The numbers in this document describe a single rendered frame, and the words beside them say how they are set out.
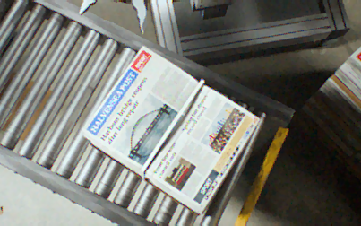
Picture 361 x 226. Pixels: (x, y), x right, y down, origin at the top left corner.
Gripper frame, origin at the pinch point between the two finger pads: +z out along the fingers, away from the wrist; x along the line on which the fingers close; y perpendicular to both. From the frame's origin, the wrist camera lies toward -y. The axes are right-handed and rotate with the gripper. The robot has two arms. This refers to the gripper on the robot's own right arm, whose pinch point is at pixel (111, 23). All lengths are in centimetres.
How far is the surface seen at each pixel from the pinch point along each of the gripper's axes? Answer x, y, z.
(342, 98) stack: -83, 57, -22
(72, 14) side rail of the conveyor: 16, 46, -17
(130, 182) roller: -17, 42, 29
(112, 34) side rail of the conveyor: 1.4, 44.3, -14.2
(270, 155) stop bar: -54, 35, 11
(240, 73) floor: -57, 117, -42
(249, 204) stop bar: -51, 35, 27
